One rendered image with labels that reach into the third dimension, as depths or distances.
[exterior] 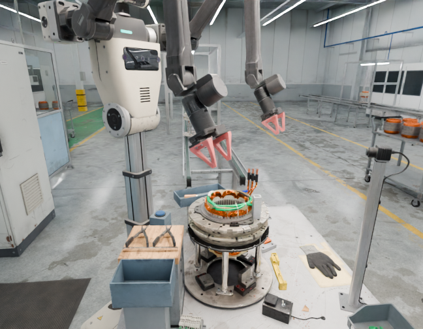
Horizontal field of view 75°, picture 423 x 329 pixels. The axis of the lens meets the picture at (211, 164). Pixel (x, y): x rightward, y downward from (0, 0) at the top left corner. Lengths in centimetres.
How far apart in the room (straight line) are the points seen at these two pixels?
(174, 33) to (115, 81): 46
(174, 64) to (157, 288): 60
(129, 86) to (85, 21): 30
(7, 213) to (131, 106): 209
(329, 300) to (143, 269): 73
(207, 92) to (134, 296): 59
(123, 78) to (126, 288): 75
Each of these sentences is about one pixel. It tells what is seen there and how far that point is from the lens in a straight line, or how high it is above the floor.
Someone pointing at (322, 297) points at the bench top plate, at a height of 78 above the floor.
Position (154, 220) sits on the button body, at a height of 102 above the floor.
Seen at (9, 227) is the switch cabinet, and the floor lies 31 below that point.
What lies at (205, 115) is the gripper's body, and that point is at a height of 150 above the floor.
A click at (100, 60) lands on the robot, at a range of 121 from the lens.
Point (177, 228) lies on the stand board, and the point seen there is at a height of 107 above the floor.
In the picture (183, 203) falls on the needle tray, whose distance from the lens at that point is 130.
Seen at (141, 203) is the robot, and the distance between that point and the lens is 138.
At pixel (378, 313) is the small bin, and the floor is 82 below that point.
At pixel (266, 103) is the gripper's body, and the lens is 118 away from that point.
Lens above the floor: 161
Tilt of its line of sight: 18 degrees down
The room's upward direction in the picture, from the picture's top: straight up
